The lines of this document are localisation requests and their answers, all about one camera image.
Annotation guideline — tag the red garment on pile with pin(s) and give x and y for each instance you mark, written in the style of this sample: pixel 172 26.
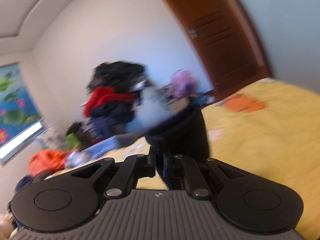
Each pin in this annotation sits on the red garment on pile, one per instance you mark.
pixel 103 95

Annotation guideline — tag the silver door handle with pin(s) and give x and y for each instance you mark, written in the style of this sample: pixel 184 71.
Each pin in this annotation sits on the silver door handle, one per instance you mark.
pixel 194 33

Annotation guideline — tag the black clothes pile top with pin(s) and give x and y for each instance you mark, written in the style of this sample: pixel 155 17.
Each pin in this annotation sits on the black clothes pile top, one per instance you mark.
pixel 123 77

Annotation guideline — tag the purple plastic bag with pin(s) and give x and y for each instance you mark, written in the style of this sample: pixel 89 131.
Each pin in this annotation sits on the purple plastic bag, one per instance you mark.
pixel 182 84

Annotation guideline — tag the light blue folded cloth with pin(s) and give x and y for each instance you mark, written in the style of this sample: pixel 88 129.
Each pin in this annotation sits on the light blue folded cloth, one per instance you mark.
pixel 98 150

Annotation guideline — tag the orange plastic bag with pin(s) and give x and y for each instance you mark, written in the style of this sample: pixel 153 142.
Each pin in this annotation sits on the orange plastic bag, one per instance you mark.
pixel 47 160

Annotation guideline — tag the navy blue small garment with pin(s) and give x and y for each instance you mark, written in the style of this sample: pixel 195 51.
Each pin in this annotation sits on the navy blue small garment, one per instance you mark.
pixel 184 133

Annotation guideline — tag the brown wooden door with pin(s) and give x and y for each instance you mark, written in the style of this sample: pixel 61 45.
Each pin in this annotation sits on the brown wooden door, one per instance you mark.
pixel 229 45

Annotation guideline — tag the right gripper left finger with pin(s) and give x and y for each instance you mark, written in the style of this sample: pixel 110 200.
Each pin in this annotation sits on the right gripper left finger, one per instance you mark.
pixel 103 190

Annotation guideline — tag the white crumpled cloth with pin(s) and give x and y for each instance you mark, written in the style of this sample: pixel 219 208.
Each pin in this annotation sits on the white crumpled cloth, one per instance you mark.
pixel 76 158

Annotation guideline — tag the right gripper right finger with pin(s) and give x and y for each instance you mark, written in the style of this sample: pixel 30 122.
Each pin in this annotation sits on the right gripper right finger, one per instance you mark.
pixel 245 200

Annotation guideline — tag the yellow floral bed quilt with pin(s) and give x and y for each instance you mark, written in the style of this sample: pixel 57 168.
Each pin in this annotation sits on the yellow floral bed quilt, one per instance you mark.
pixel 279 142

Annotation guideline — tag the dark navy clothes pile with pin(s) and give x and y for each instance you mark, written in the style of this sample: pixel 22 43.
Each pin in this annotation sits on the dark navy clothes pile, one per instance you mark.
pixel 111 118

